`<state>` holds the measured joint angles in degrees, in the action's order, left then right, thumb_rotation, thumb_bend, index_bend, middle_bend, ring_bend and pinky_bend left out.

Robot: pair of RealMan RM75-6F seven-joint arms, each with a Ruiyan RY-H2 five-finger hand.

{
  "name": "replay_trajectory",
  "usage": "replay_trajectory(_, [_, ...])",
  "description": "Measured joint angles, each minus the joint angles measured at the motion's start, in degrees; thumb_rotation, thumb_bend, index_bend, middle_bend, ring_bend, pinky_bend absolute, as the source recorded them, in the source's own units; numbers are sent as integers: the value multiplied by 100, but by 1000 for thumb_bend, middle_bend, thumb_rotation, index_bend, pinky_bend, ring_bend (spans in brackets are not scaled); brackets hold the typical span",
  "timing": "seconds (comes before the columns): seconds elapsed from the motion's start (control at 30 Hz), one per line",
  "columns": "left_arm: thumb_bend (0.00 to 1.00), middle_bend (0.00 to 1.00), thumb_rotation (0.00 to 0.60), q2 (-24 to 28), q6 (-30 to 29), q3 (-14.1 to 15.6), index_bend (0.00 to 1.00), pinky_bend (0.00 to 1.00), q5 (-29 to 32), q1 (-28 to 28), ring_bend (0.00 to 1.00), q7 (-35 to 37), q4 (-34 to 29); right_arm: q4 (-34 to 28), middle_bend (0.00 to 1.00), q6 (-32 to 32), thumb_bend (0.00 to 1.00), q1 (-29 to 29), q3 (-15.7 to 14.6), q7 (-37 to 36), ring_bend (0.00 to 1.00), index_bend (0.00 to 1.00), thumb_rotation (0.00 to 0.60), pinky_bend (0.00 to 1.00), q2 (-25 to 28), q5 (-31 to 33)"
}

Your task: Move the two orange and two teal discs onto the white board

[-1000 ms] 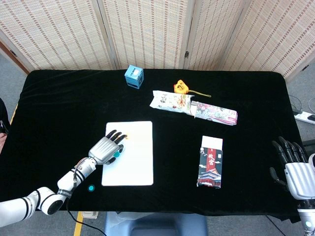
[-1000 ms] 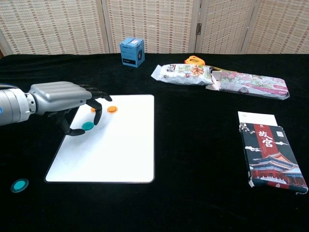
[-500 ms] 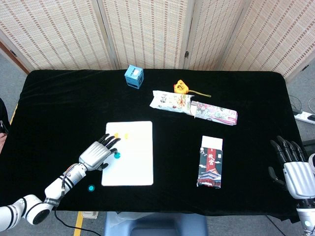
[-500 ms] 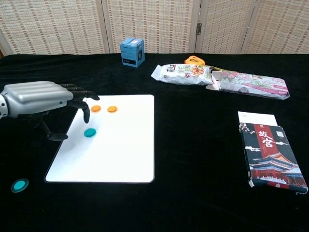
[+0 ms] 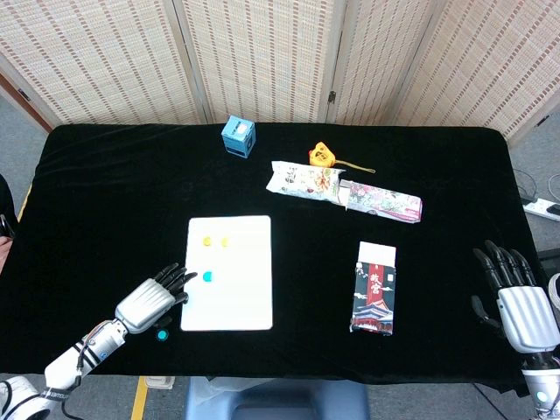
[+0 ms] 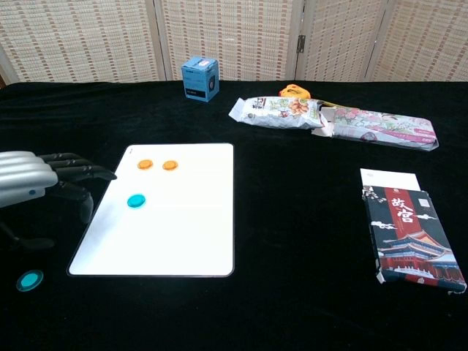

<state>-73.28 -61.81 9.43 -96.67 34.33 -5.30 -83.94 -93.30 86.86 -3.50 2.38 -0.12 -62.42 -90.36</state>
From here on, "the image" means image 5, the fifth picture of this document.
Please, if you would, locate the floral pink long package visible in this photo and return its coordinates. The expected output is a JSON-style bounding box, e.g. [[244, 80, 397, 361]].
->
[[336, 178, 424, 226]]

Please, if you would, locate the white plastic floor box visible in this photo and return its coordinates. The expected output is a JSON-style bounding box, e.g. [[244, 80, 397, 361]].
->
[[145, 375, 177, 390]]

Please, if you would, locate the small blue cardboard box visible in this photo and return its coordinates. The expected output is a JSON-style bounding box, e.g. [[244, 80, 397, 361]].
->
[[220, 114, 257, 160]]

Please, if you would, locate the orange small toy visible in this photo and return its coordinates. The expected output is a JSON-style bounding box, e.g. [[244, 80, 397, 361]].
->
[[308, 140, 378, 175]]

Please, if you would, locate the white power strip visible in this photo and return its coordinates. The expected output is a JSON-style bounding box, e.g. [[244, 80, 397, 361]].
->
[[521, 197, 560, 222]]

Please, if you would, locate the blue plastic stool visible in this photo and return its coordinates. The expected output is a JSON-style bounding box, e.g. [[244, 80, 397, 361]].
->
[[183, 376, 371, 420]]

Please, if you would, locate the woven folding screen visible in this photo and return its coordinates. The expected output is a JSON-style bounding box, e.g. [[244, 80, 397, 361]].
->
[[0, 0, 560, 141]]

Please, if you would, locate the white magnetic board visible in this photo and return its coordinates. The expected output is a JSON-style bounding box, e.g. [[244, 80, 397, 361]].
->
[[179, 214, 275, 333]]

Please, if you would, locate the person in black clothing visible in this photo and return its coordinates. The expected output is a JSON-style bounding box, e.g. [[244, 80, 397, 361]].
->
[[0, 173, 19, 275]]

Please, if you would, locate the black velvet tablecloth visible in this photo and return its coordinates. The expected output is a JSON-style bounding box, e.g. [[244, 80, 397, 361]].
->
[[0, 122, 548, 397]]

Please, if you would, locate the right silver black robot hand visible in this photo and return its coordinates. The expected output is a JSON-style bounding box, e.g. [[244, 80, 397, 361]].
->
[[470, 239, 560, 354]]

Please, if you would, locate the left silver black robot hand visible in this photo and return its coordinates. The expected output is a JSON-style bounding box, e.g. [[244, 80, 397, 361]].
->
[[114, 262, 200, 336]]

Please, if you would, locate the white peanut snack bag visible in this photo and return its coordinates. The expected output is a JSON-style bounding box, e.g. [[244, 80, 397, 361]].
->
[[264, 159, 347, 204]]

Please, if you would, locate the dark palace print box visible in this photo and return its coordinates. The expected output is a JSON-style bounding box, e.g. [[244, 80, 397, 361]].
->
[[349, 240, 399, 338]]

